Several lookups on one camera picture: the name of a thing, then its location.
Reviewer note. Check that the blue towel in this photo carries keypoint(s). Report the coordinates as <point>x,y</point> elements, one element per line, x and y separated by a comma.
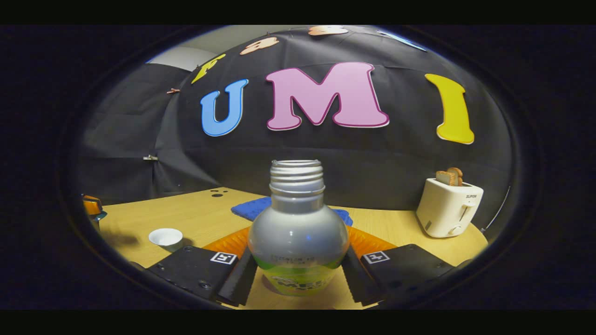
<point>249,208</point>

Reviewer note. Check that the silver metal clip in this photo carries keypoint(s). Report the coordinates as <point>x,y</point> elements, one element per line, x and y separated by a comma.
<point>150,158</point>

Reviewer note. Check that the brown toast slice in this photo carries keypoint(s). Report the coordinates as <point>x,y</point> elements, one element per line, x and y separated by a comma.
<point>457,176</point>

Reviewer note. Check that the white teacup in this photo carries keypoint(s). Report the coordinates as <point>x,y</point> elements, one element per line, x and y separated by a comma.
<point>165,237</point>

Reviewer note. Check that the pale toast slice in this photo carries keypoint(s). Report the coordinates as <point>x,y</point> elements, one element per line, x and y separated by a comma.
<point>444,177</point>

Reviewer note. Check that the white toaster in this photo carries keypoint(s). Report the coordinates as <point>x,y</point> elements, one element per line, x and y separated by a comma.
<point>447,209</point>

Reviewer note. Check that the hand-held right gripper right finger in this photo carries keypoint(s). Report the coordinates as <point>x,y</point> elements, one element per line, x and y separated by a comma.
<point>356,281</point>

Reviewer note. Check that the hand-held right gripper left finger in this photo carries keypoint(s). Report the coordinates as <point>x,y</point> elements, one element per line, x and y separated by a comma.
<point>237,281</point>

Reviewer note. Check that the silver water bottle green label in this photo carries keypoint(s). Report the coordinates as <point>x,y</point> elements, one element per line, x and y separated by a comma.
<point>298,237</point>

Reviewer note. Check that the black backdrop cloth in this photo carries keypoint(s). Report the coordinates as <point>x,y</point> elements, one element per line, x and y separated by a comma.
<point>349,153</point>

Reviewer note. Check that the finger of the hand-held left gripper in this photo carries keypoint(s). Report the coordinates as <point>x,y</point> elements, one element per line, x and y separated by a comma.
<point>91,205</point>

